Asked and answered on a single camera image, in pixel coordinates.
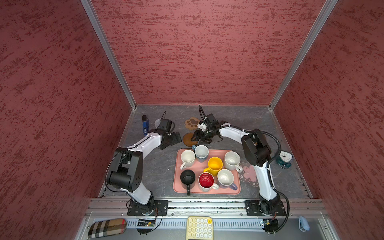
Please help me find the brown paw print coaster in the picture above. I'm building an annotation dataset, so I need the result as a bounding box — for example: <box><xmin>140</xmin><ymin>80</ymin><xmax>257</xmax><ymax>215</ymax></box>
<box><xmin>185</xmin><ymin>117</ymin><xmax>201</xmax><ymax>131</ymax></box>

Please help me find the blue lighter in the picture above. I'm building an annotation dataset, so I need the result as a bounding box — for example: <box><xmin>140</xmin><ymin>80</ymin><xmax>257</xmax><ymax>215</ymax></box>
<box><xmin>142</xmin><ymin>115</ymin><xmax>150</xmax><ymax>136</ymax></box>

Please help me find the light blue small device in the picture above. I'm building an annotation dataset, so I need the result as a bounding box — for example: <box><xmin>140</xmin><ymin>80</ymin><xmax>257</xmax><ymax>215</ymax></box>
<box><xmin>298</xmin><ymin>216</ymin><xmax>310</xmax><ymax>232</ymax></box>

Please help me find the yellow calculator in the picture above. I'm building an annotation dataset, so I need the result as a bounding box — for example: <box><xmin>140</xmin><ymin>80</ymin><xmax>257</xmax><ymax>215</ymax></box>
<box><xmin>186</xmin><ymin>216</ymin><xmax>214</xmax><ymax>240</ymax></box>

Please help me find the dark brown round coaster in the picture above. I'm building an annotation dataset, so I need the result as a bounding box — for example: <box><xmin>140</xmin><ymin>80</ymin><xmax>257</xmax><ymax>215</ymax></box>
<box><xmin>183</xmin><ymin>133</ymin><xmax>198</xmax><ymax>147</ymax></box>

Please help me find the red interior white mug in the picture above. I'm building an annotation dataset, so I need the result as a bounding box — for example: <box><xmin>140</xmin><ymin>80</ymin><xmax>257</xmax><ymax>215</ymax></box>
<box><xmin>198</xmin><ymin>172</ymin><xmax>220</xmax><ymax>192</ymax></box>

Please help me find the plaid glasses case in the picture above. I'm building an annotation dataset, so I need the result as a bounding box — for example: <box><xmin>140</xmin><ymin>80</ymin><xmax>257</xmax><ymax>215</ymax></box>
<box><xmin>88</xmin><ymin>219</ymin><xmax>127</xmax><ymax>239</ymax></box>

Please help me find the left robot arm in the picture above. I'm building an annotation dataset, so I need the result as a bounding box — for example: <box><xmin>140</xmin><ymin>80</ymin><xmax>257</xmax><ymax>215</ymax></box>
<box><xmin>105</xmin><ymin>131</ymin><xmax>182</xmax><ymax>208</ymax></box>

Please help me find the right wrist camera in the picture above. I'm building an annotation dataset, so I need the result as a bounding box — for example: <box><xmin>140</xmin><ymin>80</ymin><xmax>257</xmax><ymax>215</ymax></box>
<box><xmin>203</xmin><ymin>114</ymin><xmax>219</xmax><ymax>131</ymax></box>

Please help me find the black mug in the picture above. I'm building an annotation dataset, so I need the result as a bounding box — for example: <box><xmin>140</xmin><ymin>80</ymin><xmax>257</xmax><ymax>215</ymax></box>
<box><xmin>180</xmin><ymin>170</ymin><xmax>196</xmax><ymax>196</ymax></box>

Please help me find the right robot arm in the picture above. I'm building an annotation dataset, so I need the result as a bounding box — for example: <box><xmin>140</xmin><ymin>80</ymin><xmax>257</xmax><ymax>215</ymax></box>
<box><xmin>191</xmin><ymin>123</ymin><xmax>281</xmax><ymax>215</ymax></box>

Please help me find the grey round coaster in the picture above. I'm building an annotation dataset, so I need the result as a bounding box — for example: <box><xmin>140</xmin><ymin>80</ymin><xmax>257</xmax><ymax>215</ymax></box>
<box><xmin>155</xmin><ymin>119</ymin><xmax>161</xmax><ymax>128</ymax></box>

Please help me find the light blue patterned mug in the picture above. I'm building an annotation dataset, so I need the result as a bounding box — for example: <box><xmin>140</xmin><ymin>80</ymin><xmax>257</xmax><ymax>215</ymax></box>
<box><xmin>192</xmin><ymin>145</ymin><xmax>209</xmax><ymax>163</ymax></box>

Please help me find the yellow mug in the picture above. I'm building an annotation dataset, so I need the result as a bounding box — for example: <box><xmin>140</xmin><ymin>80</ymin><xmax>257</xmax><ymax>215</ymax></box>
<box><xmin>204</xmin><ymin>157</ymin><xmax>223</xmax><ymax>177</ymax></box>

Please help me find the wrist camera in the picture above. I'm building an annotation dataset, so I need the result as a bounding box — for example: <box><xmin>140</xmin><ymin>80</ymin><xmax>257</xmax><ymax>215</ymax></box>
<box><xmin>203</xmin><ymin>114</ymin><xmax>219</xmax><ymax>131</ymax></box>
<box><xmin>157</xmin><ymin>118</ymin><xmax>175</xmax><ymax>133</ymax></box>

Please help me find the white mug back left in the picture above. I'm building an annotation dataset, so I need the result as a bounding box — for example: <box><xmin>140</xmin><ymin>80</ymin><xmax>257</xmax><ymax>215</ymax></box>
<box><xmin>180</xmin><ymin>150</ymin><xmax>196</xmax><ymax>170</ymax></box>

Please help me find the white mug purple handle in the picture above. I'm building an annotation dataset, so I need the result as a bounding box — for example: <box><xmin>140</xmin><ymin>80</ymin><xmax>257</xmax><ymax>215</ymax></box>
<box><xmin>217</xmin><ymin>169</ymin><xmax>238</xmax><ymax>191</ymax></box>

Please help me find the aluminium front rail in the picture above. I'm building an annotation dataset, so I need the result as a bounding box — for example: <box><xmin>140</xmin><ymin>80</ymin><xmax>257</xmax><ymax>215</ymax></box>
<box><xmin>86</xmin><ymin>197</ymin><xmax>330</xmax><ymax>219</ymax></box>

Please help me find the black corrugated cable hose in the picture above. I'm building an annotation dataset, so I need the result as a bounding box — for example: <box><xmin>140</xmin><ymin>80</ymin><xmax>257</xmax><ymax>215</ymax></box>
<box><xmin>198</xmin><ymin>105</ymin><xmax>291</xmax><ymax>233</ymax></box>

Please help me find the white mug back right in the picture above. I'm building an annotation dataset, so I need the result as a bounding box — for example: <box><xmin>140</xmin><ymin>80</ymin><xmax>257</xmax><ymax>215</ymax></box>
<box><xmin>224</xmin><ymin>151</ymin><xmax>243</xmax><ymax>173</ymax></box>

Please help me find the small green alarm clock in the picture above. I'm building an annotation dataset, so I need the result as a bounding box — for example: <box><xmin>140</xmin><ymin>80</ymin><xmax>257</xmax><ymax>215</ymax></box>
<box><xmin>276</xmin><ymin>151</ymin><xmax>293</xmax><ymax>169</ymax></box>

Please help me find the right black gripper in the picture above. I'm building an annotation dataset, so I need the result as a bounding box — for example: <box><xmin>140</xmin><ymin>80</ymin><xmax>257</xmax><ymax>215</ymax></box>
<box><xmin>190</xmin><ymin>127</ymin><xmax>217</xmax><ymax>144</ymax></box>

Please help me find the pink plastic tray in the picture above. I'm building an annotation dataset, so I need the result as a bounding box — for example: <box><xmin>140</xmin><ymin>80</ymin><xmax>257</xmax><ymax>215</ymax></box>
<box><xmin>173</xmin><ymin>149</ymin><xmax>241</xmax><ymax>195</ymax></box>

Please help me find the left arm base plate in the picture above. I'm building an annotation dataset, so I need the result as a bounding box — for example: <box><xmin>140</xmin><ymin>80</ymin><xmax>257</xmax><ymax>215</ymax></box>
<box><xmin>127</xmin><ymin>200</ymin><xmax>169</xmax><ymax>216</ymax></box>

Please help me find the pink flower coaster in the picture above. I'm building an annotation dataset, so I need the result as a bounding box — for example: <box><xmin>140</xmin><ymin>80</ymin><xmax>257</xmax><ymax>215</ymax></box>
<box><xmin>239</xmin><ymin>163</ymin><xmax>259</xmax><ymax>188</ymax></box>

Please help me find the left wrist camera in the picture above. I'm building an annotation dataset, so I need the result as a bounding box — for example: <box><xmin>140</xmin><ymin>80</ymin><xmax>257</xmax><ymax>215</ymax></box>
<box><xmin>157</xmin><ymin>118</ymin><xmax>175</xmax><ymax>133</ymax></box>

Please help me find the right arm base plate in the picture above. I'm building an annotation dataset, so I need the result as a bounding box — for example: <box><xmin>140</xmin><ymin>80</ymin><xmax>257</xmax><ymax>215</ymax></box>
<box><xmin>245</xmin><ymin>200</ymin><xmax>287</xmax><ymax>217</ymax></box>

